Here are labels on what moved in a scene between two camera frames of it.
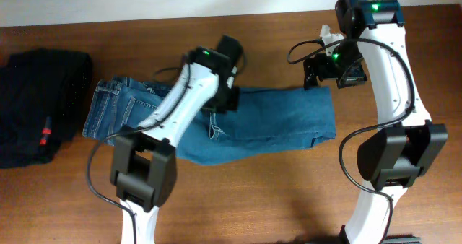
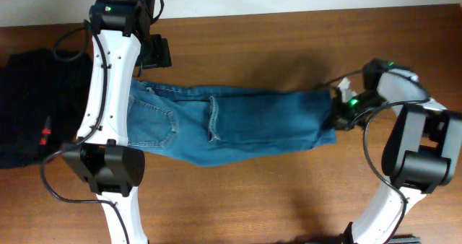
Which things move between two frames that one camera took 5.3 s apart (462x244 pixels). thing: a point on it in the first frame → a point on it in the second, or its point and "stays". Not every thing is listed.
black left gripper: [232, 103] → [163, 55]
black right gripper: [323, 61] → [341, 119]
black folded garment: [43, 96] stays
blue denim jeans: [262, 119] stays
